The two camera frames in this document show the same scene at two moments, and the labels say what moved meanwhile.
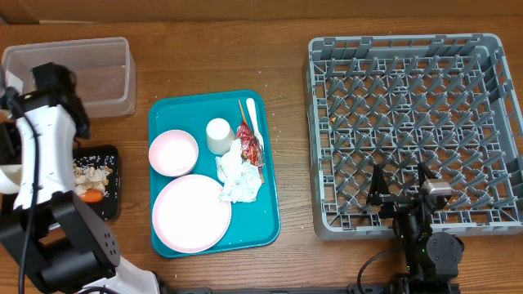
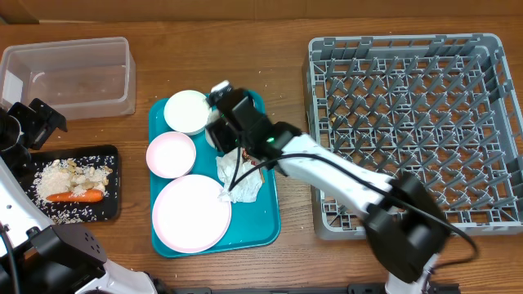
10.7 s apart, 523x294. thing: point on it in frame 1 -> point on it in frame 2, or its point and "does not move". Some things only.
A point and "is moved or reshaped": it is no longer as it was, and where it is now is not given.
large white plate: (188, 216) does not move
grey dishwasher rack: (400, 101) does not move
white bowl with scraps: (15, 173) is moved or reshaped
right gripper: (393, 203) -> (226, 129)
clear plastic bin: (104, 71) does not move
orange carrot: (92, 195) does not move
